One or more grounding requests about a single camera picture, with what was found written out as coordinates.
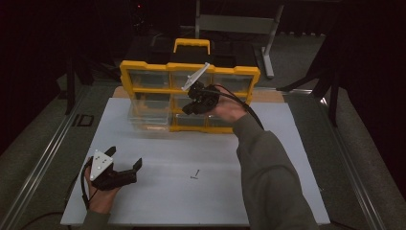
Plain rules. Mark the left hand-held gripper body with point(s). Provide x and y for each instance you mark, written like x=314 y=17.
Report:
x=102 y=164

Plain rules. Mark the set of clear cabinet drawers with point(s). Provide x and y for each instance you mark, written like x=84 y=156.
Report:
x=234 y=82

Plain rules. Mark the yellow plastic drawer cabinet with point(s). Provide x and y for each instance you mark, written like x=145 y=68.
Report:
x=150 y=66

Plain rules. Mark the person's left hand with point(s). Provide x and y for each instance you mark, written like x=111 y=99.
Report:
x=101 y=199

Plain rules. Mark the clear plastic screw drawer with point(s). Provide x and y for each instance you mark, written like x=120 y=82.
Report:
x=148 y=111

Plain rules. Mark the person's right hand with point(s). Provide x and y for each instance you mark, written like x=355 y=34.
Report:
x=228 y=110

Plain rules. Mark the grey metal desk frame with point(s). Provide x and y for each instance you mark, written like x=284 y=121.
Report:
x=236 y=24

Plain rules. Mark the aluminium floor rail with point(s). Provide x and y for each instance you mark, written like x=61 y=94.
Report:
x=38 y=166
x=354 y=172

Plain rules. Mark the black metal stand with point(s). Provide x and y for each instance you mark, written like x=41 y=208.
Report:
x=72 y=80
x=332 y=96

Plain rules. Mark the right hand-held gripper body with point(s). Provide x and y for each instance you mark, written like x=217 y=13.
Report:
x=204 y=97

